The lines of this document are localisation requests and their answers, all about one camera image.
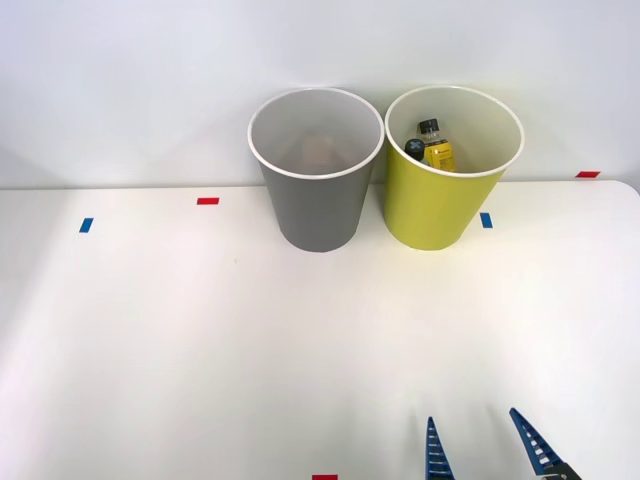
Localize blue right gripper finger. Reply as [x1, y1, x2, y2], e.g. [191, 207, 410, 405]
[424, 416, 455, 480]
[508, 407, 581, 480]

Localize yellow-green plastic waste bin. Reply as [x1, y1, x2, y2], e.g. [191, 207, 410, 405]
[383, 84, 526, 253]

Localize grey plastic waste bin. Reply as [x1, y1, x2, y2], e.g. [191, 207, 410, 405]
[247, 87, 386, 254]

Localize small bottle with yellow label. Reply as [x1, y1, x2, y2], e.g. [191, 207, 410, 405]
[417, 117, 457, 173]

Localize small bottle with crossed cap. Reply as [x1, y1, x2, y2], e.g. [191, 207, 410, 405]
[403, 138, 432, 167]

